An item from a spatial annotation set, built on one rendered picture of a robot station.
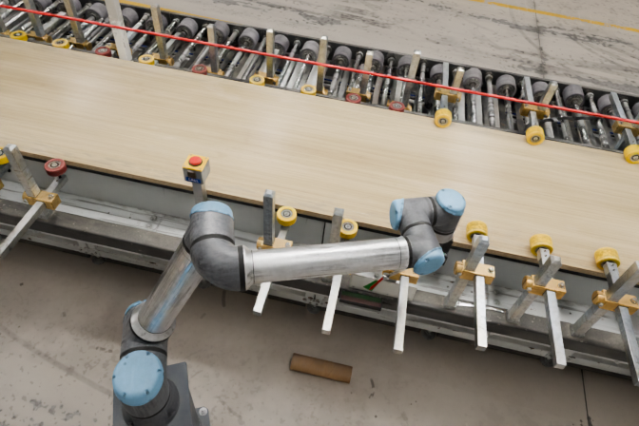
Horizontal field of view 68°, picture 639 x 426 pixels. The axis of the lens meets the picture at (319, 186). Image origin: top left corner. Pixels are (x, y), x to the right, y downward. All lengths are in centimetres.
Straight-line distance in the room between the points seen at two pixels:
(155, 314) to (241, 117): 111
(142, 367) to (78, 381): 106
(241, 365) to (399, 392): 80
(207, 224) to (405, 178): 111
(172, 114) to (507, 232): 160
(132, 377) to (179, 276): 39
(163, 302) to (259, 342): 114
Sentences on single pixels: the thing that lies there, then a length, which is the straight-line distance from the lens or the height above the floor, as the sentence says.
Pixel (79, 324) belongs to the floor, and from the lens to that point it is 286.
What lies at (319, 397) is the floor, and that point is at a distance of 253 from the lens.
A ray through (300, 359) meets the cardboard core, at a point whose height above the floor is 8.
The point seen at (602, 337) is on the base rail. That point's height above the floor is 70.
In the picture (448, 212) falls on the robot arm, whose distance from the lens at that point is 143.
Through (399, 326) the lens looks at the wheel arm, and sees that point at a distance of 176.
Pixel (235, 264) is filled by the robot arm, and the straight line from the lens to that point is 120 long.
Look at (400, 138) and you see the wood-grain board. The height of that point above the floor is 90.
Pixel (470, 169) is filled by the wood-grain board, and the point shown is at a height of 90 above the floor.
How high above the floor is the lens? 238
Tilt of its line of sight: 47 degrees down
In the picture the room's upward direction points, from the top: 7 degrees clockwise
